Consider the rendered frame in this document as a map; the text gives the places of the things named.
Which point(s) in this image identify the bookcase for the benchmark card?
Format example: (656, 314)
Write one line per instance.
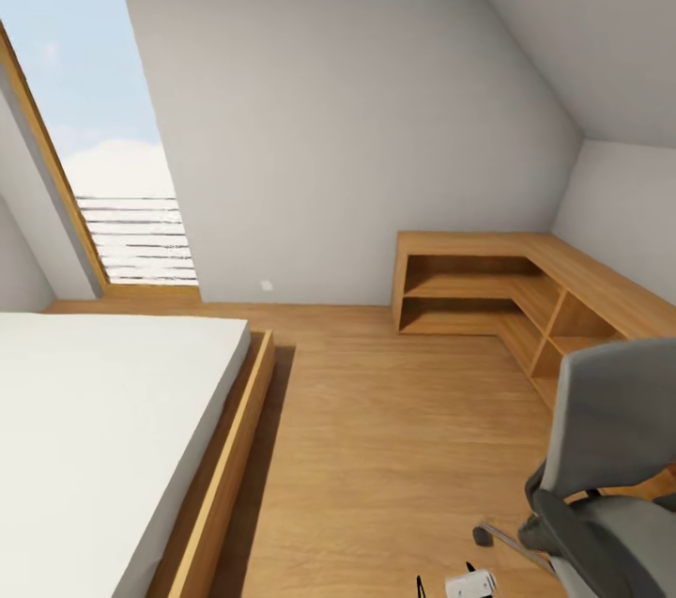
(592, 314)
(440, 279)
(536, 283)

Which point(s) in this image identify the bed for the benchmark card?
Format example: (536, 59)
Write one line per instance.
(123, 443)

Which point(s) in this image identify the swivel chair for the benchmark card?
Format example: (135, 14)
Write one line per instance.
(614, 426)

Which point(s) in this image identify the fixed window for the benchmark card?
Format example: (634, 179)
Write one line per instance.
(78, 75)

